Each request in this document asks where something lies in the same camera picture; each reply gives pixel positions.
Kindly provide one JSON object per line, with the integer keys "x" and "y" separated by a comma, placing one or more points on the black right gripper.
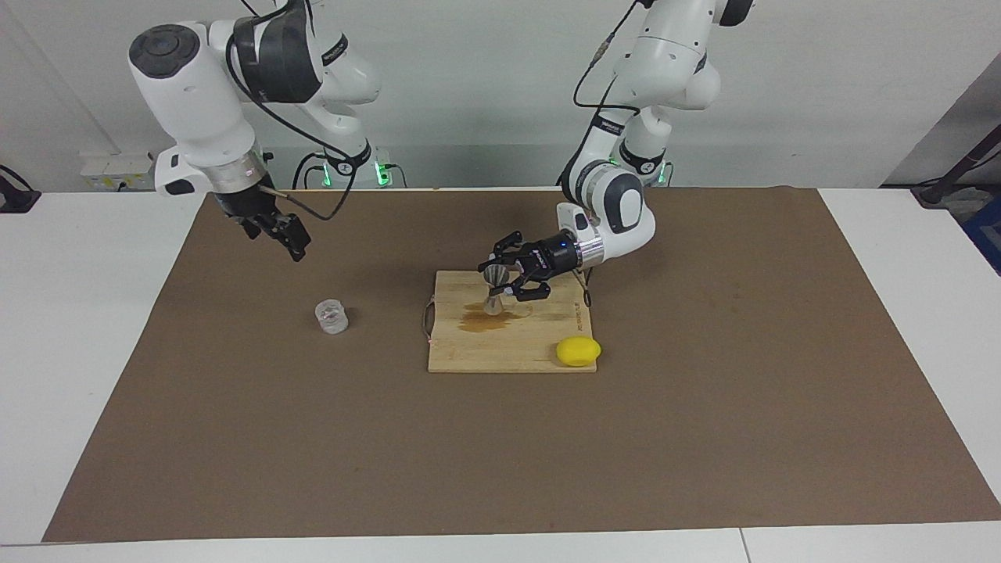
{"x": 246, "y": 205}

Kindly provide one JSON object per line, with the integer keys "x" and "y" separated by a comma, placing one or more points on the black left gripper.
{"x": 555, "y": 254}

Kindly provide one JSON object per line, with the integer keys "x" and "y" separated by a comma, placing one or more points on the steel double jigger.
{"x": 495, "y": 301}

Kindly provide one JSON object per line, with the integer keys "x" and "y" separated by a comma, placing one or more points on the clear glass cup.
{"x": 331, "y": 317}

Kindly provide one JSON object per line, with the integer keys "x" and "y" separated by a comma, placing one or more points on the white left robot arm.
{"x": 665, "y": 62}

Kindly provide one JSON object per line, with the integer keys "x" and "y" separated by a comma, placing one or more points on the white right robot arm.
{"x": 195, "y": 94}

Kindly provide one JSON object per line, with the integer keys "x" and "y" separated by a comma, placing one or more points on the wooden cutting board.
{"x": 508, "y": 344}

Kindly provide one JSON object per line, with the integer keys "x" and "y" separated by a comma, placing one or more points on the yellow lemon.
{"x": 579, "y": 351}

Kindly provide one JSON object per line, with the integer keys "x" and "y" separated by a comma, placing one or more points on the brown table mat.
{"x": 313, "y": 438}

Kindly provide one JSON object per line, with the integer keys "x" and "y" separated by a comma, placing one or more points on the black stand pole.
{"x": 970, "y": 160}

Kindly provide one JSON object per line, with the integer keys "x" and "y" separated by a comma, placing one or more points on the blue box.
{"x": 989, "y": 234}

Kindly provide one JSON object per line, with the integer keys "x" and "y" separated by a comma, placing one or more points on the white wall socket box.
{"x": 117, "y": 172}

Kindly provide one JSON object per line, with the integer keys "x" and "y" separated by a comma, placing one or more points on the black object at wall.
{"x": 16, "y": 199}

